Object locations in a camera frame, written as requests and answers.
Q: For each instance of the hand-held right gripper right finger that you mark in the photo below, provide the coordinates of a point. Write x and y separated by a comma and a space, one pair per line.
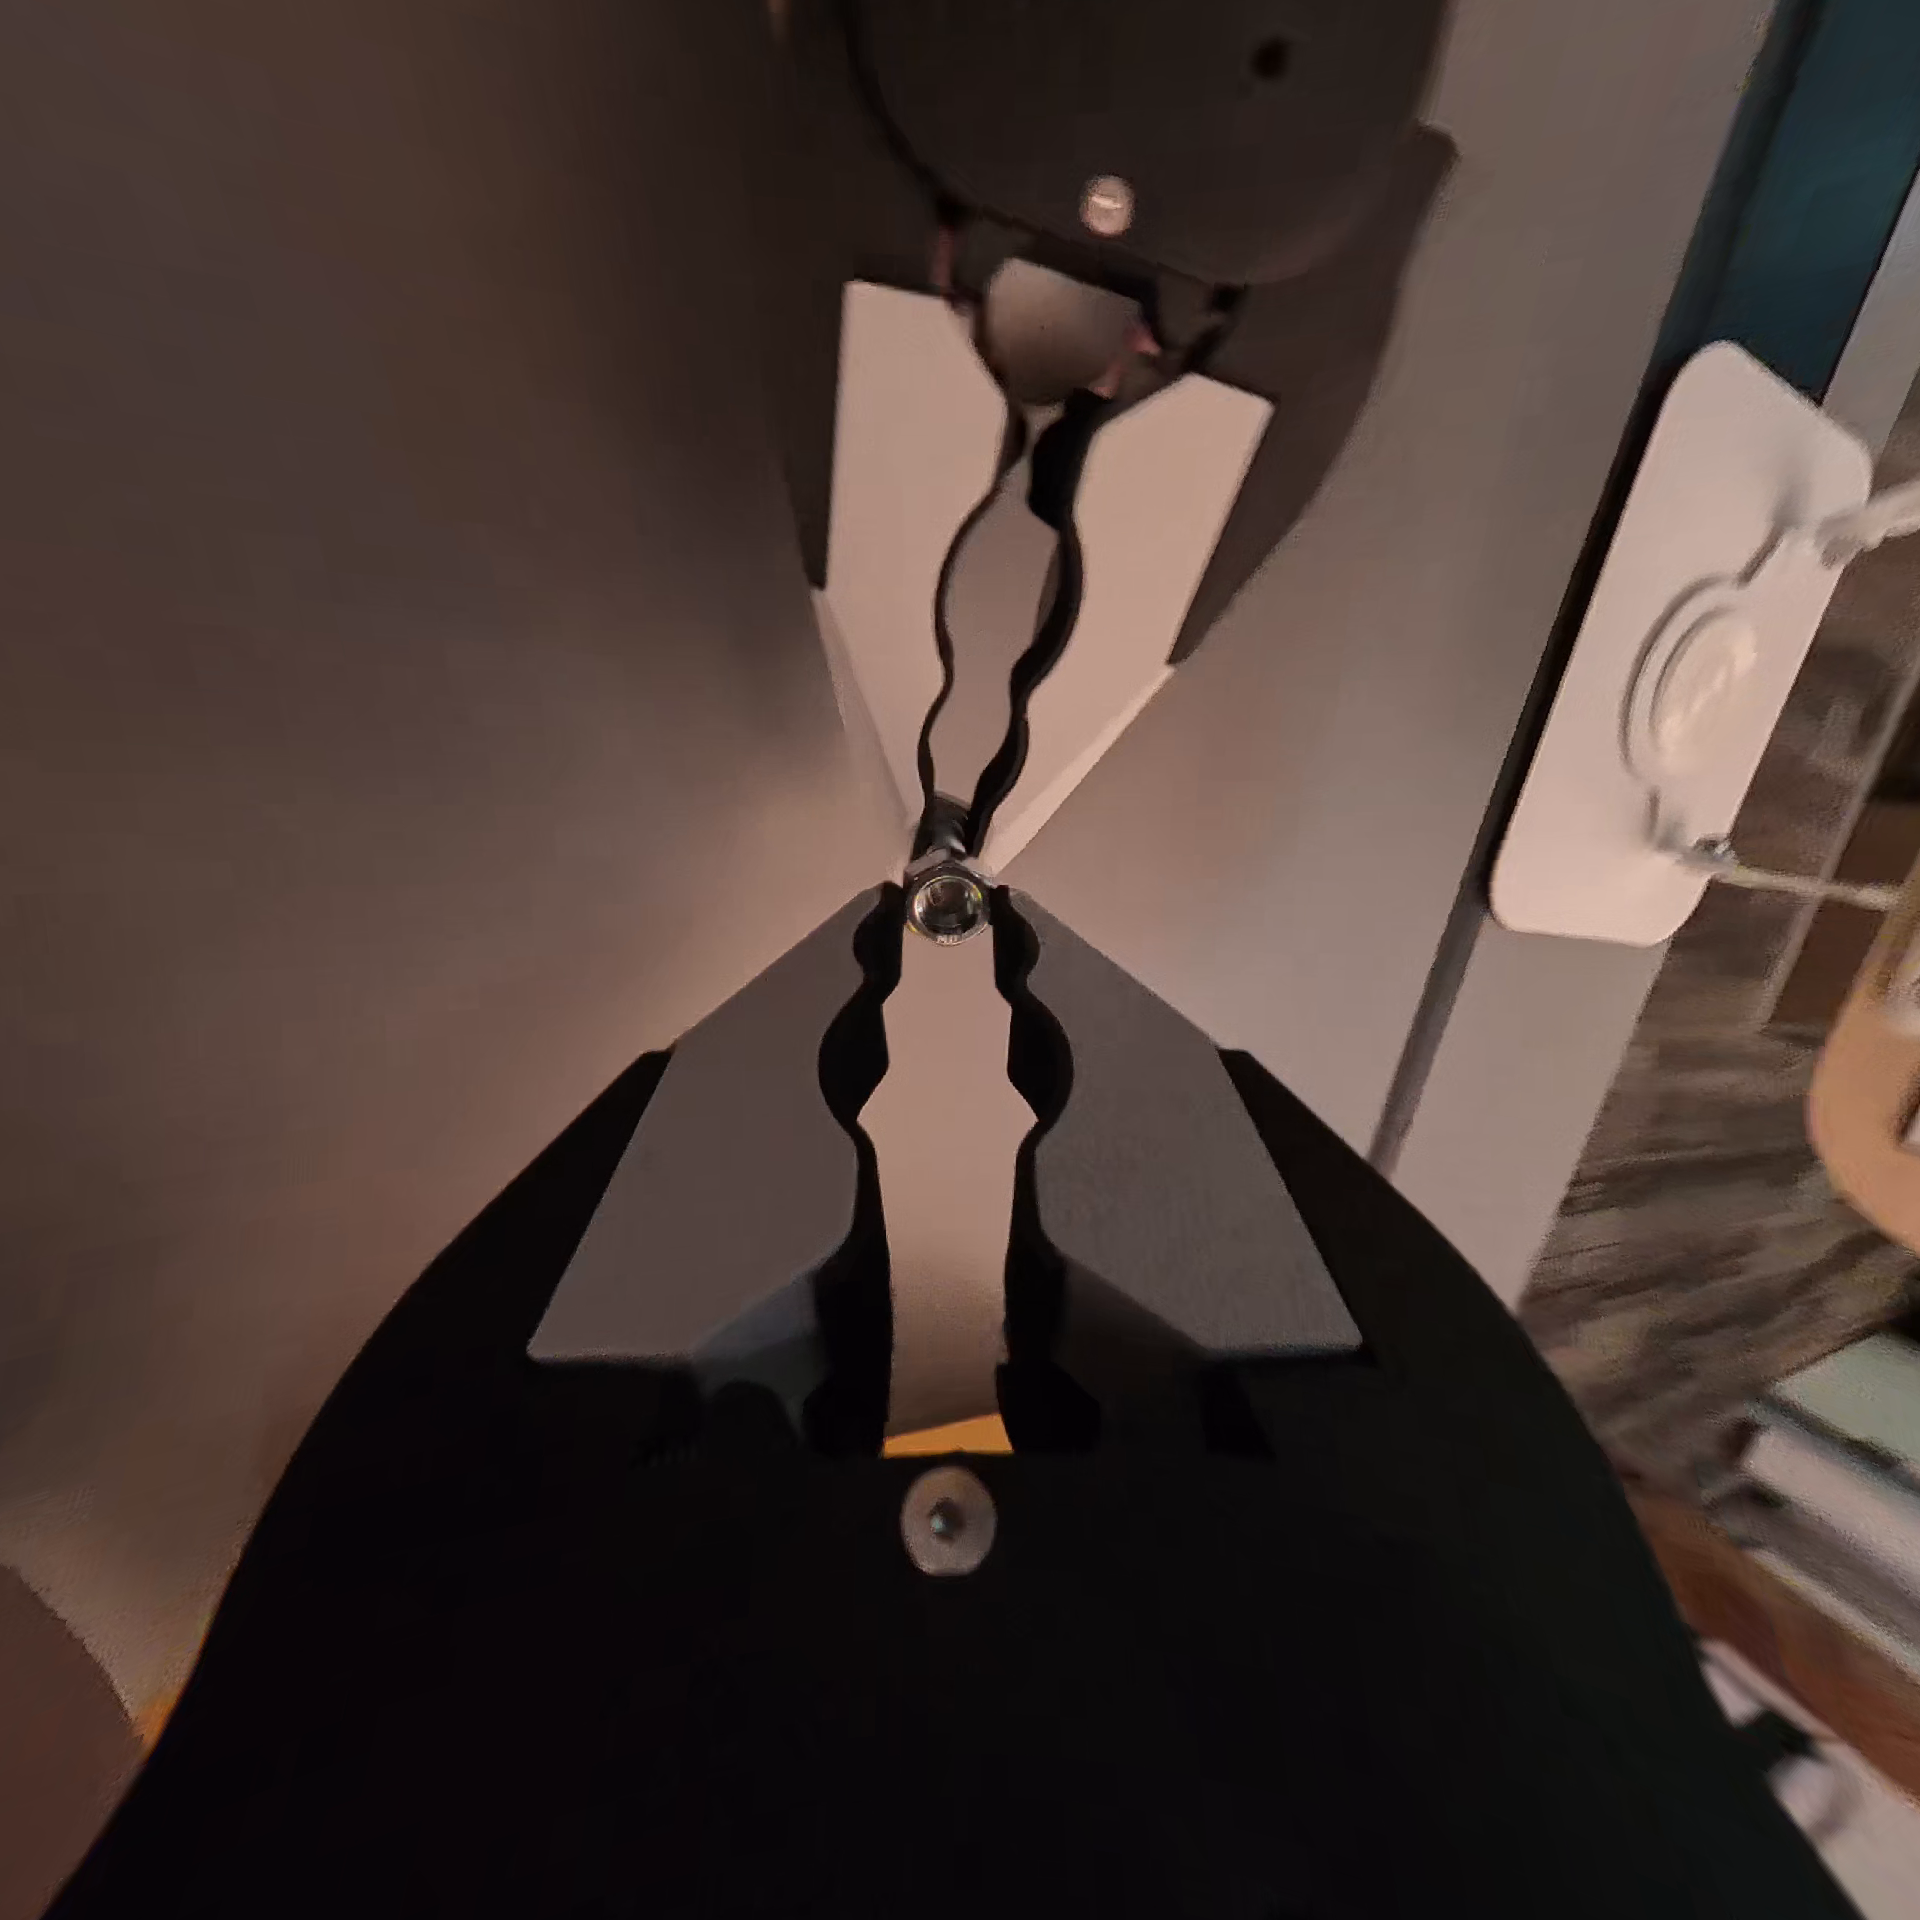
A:
1187, 1200

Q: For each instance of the steel hex nut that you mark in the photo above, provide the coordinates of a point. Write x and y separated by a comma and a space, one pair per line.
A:
917, 914

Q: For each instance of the pale flat panel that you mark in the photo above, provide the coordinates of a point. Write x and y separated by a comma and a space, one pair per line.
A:
1860, 1394

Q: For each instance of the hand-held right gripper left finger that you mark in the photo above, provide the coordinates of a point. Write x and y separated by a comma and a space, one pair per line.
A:
706, 1200

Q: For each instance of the yellow plastic bin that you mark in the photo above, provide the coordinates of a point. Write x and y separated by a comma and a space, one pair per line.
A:
938, 1443

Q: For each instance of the instruction sheet on stand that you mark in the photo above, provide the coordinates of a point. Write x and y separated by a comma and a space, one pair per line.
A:
1591, 856

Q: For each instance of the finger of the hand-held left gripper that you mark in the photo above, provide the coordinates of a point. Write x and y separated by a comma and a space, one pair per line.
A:
1155, 525
886, 448

